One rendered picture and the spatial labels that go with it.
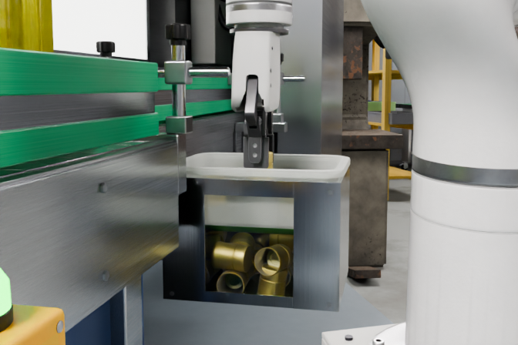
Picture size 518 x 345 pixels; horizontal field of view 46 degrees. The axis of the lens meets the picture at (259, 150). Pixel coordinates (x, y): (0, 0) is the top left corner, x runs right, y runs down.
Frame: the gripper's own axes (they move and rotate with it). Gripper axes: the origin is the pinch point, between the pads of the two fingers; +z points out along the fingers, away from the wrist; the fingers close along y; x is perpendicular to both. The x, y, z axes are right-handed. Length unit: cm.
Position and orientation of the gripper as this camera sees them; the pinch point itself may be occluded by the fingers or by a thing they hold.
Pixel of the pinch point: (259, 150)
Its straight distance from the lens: 79.9
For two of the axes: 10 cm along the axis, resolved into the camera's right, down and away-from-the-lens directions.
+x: 9.9, 0.2, -1.7
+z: 0.0, 9.9, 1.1
